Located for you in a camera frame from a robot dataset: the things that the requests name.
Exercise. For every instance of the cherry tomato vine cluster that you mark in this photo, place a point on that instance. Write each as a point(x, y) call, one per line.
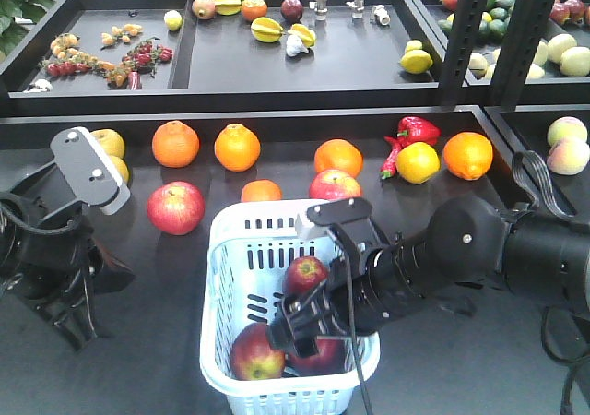
point(67, 59)

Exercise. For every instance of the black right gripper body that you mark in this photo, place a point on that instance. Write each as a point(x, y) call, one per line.
point(395, 284)

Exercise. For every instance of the green potted plant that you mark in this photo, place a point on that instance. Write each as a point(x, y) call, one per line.
point(12, 33)

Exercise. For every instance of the orange far left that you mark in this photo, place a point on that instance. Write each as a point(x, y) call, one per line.
point(175, 144)

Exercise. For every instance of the red chili pepper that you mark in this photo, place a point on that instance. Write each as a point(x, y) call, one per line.
point(388, 168)

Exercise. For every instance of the pale peach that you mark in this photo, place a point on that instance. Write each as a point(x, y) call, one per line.
point(569, 156)
point(564, 127)

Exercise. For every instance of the pink red apple far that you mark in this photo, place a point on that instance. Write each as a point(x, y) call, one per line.
point(176, 208)

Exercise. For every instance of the orange with navel left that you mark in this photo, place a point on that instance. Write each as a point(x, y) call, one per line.
point(237, 148)

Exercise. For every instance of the orange right front tray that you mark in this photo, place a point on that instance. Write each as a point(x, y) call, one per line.
point(468, 155)

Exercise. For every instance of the pink red apple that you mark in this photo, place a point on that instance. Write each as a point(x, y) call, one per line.
point(334, 184)
point(176, 208)

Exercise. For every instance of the yellow lemon fruit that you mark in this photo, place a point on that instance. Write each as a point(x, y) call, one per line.
point(417, 163)

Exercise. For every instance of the yellow starfruit right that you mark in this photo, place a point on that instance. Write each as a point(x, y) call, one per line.
point(307, 35)

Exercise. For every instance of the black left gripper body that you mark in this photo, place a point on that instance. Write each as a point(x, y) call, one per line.
point(51, 259)

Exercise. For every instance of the pink pomegranate fruit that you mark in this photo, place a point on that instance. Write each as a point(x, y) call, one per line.
point(204, 9)

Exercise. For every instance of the orange middle back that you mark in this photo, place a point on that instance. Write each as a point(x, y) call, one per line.
point(338, 154)

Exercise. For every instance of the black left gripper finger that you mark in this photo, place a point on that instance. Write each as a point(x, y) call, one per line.
point(75, 329)

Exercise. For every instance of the red yellow apple front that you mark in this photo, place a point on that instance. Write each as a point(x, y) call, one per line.
point(252, 357)

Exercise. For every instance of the yellow starfruit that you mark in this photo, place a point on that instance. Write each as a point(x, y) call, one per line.
point(266, 30)
point(228, 7)
point(307, 35)

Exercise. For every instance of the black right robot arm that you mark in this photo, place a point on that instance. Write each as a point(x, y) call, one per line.
point(468, 240)

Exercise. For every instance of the dark purple round fruit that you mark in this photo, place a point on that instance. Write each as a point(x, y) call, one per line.
point(292, 10)

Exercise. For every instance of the black perforated upright post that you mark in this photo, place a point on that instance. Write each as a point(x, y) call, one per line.
point(460, 45)

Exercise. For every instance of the red yellow apple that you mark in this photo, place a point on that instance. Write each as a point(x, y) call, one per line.
point(330, 359)
point(252, 357)

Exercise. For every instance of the yellow pear lower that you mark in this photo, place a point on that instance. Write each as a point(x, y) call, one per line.
point(121, 167)

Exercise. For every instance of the light blue plastic basket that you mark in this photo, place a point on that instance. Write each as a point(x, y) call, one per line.
point(250, 248)

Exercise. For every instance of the small orange tangerine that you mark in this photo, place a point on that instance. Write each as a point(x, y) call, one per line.
point(261, 190)

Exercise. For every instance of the pink red apple left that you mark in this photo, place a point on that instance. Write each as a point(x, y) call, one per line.
point(334, 184)

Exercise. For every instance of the white garlic bulb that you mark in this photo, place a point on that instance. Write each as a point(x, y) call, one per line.
point(295, 46)

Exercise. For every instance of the pale peach back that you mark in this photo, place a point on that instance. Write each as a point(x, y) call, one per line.
point(564, 127)

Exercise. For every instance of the orange persimmon fruit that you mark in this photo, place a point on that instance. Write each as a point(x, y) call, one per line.
point(253, 9)

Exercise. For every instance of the pale peach front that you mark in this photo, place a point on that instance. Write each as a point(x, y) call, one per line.
point(569, 156)

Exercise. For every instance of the red bell pepper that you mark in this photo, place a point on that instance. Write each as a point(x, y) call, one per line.
point(414, 129)

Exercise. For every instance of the black back left tray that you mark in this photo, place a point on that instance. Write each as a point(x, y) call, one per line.
point(218, 65)

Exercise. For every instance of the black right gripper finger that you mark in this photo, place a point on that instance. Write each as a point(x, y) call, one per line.
point(295, 335)

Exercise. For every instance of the dark red apple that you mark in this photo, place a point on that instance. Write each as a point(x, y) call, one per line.
point(303, 274)

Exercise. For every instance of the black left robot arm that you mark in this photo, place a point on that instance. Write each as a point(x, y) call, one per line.
point(51, 259)

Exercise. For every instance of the yellow starfruit front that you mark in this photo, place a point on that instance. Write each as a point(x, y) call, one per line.
point(266, 30)

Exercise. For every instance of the yellow lemon back tray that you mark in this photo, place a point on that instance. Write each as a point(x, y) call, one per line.
point(416, 62)

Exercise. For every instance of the black right front tray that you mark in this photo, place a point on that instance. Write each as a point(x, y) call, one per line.
point(527, 126)

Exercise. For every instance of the yellow starfruit back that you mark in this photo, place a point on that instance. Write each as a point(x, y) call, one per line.
point(228, 7)

